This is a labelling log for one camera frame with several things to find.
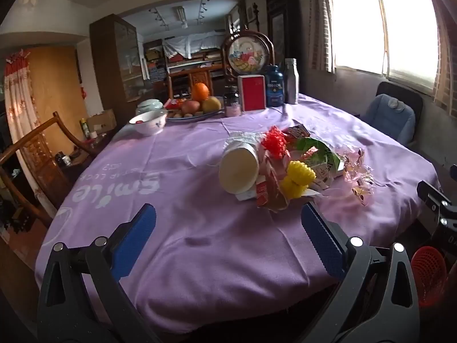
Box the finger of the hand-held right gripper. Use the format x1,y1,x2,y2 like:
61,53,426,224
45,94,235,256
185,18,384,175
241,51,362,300
416,181,457,252

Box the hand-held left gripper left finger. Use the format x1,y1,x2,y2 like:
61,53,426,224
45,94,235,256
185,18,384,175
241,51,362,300
37,203,168,343

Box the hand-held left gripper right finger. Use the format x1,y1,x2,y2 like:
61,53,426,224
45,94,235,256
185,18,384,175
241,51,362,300
301,202,421,343

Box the yellow ribbon bow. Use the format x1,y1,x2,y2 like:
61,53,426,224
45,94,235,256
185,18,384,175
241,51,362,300
279,161,317,199

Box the brown clear wrapper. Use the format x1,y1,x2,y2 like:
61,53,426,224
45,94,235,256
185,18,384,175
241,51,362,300
264,153,291,211

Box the pink clear wrapper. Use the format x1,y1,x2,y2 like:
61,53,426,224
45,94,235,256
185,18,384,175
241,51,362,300
341,146,375,206

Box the red white snack packet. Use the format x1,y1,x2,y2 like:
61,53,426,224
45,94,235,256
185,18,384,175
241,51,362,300
255,180,272,208

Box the red plastic mesh basket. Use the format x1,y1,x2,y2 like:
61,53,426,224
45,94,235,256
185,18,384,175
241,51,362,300
410,246,448,308

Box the green printed wrapper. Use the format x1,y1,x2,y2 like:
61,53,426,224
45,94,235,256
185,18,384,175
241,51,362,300
293,137,345,190

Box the red ribbon bow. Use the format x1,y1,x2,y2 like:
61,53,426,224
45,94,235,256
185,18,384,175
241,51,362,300
260,126,289,158

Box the small printed snack packet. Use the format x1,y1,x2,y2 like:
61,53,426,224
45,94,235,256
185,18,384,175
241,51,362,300
284,124,310,143

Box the white wrapper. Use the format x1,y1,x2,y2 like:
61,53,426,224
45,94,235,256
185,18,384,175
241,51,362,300
223,131,266,151

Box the blue chair cushion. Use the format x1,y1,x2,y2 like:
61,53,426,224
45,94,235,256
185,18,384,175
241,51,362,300
360,93,416,145

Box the blue cushioned office chair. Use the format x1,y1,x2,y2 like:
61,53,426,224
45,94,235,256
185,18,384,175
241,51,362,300
360,81,424,147

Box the white floral bowl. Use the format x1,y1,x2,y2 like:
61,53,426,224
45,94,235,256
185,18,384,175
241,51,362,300
129,110,168,136

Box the carved wooden chair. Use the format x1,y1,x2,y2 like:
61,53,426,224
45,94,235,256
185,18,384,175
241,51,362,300
0,111,97,229

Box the cardboard box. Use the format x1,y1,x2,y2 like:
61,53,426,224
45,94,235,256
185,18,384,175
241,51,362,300
87,109,117,133

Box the pale green lidded bowl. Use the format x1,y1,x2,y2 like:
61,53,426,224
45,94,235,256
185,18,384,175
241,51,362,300
136,99,164,115

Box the fruit plate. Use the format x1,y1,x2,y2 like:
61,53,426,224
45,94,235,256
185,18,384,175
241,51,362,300
166,107,225,123

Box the brick pattern curtain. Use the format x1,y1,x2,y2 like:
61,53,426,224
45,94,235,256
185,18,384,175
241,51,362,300
421,0,457,118
307,0,336,74

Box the yellow pear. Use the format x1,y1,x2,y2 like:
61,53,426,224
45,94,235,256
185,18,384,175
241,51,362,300
202,96,222,112

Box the orange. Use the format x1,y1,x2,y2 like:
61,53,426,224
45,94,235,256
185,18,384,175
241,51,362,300
192,82,210,101

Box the blue supplement bottle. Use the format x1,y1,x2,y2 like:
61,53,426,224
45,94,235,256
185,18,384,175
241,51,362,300
265,65,285,107

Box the silver bottle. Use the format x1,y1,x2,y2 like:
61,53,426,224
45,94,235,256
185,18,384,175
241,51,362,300
284,58,300,105

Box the red box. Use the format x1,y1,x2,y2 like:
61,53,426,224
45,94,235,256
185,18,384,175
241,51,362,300
238,75,268,112

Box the dark lidded glass jar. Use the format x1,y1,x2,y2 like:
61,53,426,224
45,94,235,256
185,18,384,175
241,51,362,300
223,86,242,117

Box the wooden sideboard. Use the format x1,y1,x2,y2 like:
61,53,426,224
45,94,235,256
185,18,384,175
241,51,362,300
168,67,226,100

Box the wooden door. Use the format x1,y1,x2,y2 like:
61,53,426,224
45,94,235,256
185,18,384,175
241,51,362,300
27,46,88,158

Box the wooden glass cabinet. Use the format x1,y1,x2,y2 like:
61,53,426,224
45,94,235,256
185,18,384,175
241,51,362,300
89,13,145,113

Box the floral curtain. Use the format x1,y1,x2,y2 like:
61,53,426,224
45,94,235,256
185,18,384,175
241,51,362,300
3,52,47,208

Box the window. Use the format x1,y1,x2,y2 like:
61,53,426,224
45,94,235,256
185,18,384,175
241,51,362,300
328,0,438,90

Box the round decorative screen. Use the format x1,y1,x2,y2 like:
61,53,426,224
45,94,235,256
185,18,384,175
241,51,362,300
220,31,276,90

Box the white cloth cover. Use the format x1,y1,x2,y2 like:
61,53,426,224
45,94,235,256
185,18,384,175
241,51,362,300
162,30,229,59

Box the dark tall cabinet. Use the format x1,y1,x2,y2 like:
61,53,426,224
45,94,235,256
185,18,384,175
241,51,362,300
266,0,304,90

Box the fluorescent ceiling lamp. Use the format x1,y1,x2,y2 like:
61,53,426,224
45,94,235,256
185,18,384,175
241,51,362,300
175,5,189,29

